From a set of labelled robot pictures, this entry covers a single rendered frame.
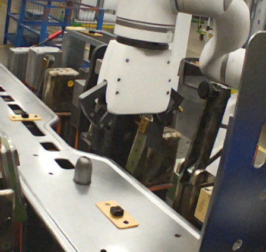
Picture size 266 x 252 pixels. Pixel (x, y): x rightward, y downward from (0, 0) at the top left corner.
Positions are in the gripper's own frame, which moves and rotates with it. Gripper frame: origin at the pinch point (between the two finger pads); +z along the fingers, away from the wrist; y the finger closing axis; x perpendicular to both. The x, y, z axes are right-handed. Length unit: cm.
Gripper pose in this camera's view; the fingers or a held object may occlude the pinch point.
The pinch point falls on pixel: (126, 144)
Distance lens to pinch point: 68.3
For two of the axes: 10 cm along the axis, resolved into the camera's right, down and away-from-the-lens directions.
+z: -1.4, 9.4, 3.1
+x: 5.0, 3.4, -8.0
